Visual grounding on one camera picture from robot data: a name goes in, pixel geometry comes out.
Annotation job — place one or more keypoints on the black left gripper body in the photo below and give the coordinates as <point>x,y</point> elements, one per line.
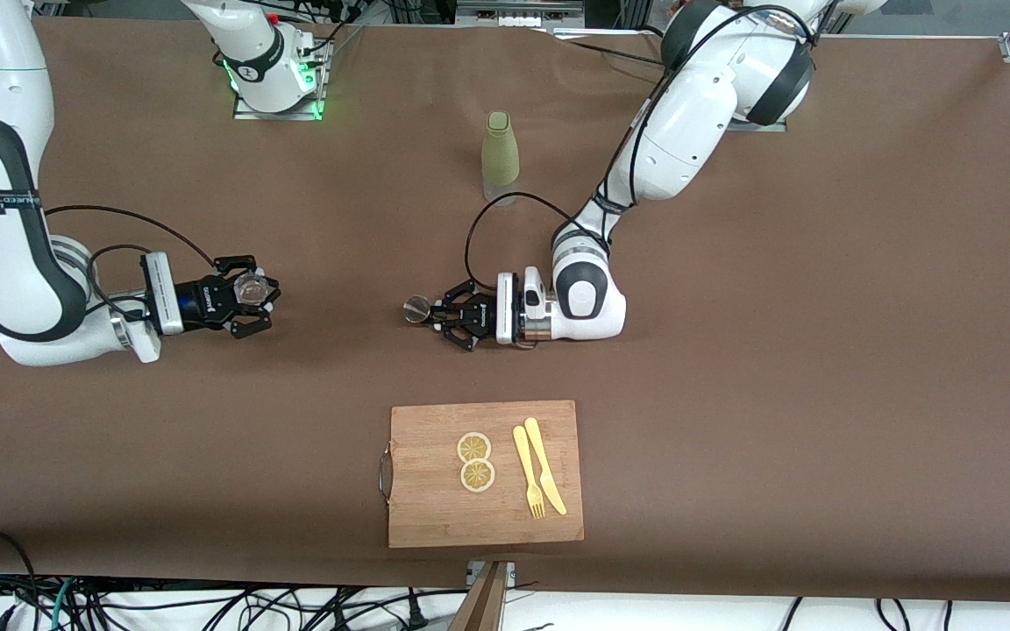
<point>480,321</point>

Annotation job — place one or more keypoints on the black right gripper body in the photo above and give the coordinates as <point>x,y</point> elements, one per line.
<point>201,301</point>

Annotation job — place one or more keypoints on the clear glass shaker cup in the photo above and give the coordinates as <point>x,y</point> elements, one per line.
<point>251,287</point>

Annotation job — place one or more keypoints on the steel jigger measuring cup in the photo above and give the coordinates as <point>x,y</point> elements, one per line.
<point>417,308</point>

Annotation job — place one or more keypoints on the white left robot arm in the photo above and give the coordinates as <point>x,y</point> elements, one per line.
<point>689,131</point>

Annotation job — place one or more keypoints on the lemon slice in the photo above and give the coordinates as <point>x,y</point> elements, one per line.
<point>473,447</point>
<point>477,476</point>

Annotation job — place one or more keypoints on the yellow plastic fork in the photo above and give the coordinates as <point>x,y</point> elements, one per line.
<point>526,469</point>

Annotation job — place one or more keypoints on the green bottle with clear base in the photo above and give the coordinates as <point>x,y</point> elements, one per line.
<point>500,145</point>

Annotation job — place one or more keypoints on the yellow plastic knife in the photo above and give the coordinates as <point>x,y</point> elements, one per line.
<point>544,469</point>

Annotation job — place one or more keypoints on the wooden cutting board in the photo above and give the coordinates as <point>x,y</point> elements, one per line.
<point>435,508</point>

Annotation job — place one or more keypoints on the brown table cover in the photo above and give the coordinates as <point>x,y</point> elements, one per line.
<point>821,350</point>

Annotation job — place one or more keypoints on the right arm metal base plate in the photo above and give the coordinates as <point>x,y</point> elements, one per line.
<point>246,114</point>

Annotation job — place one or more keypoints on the small metal bracket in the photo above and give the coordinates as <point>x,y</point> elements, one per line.
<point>510,571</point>

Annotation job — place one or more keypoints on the wooden post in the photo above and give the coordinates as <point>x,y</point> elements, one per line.
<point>483,605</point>

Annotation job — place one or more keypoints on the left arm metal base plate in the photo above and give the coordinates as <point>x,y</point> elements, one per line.
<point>764,126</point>

